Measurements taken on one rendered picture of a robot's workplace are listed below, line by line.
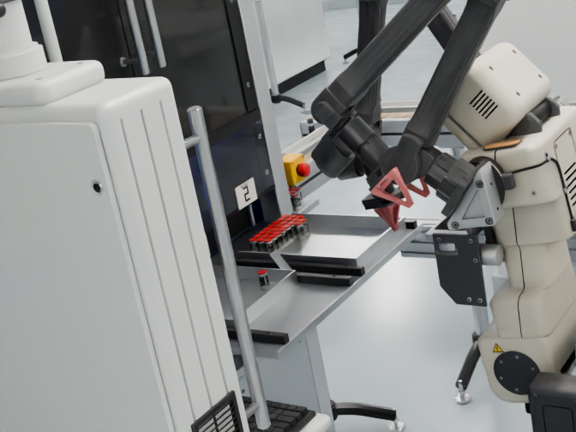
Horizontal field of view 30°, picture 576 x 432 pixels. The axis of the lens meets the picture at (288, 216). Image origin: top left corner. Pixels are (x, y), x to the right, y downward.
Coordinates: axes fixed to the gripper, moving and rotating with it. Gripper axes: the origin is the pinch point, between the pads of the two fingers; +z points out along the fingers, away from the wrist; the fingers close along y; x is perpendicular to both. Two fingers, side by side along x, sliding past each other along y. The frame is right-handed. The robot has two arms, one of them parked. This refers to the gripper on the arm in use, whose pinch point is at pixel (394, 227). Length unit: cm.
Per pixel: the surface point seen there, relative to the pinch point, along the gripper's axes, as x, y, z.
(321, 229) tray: -4.0, 24.3, -1.1
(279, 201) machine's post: -7.3, 37.2, -9.6
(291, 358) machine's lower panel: 1, 45, 33
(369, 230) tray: -4.7, 10.5, 1.3
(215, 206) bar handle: 86, -22, -36
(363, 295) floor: -137, 111, 73
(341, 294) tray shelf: 31.2, -0.6, 3.6
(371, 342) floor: -99, 88, 77
